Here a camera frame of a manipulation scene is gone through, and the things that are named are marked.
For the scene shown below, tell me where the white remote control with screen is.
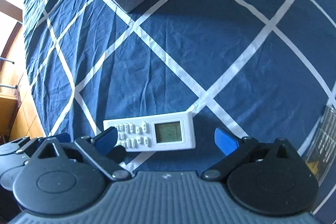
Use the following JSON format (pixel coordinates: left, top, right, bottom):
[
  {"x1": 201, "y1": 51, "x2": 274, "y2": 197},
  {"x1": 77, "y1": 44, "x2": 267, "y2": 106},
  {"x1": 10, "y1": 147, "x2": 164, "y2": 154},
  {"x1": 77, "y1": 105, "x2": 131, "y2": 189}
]
[{"x1": 103, "y1": 112, "x2": 196, "y2": 152}]

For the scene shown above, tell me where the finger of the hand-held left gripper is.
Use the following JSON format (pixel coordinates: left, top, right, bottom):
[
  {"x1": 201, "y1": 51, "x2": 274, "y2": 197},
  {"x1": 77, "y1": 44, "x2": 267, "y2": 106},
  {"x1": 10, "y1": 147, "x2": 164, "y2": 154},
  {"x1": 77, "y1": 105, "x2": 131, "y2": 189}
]
[{"x1": 26, "y1": 133, "x2": 72, "y2": 145}]

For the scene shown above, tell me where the blue checked bedsheet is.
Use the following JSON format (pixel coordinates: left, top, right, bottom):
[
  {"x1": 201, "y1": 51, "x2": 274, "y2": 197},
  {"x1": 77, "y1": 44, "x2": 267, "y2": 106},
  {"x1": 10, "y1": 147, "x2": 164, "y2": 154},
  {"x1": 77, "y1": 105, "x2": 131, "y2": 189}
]
[{"x1": 22, "y1": 0, "x2": 336, "y2": 216}]

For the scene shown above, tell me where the wooden cabinet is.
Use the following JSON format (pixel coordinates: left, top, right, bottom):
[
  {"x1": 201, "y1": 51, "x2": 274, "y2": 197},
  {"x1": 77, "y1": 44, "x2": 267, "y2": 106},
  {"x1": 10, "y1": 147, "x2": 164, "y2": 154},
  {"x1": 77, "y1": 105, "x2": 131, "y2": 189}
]
[{"x1": 0, "y1": 0, "x2": 46, "y2": 143}]

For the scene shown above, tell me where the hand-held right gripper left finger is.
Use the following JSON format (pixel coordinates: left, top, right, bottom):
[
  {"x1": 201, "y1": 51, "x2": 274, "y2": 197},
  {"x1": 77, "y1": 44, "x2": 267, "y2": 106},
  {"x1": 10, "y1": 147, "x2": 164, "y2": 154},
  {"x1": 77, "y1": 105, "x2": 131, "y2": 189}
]
[{"x1": 30, "y1": 126, "x2": 133, "y2": 182}]

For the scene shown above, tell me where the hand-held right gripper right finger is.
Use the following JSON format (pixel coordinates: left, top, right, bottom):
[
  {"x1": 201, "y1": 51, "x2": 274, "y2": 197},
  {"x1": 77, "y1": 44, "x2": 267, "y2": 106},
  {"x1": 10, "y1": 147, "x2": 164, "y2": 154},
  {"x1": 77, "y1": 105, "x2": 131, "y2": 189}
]
[{"x1": 201, "y1": 127, "x2": 302, "y2": 182}]

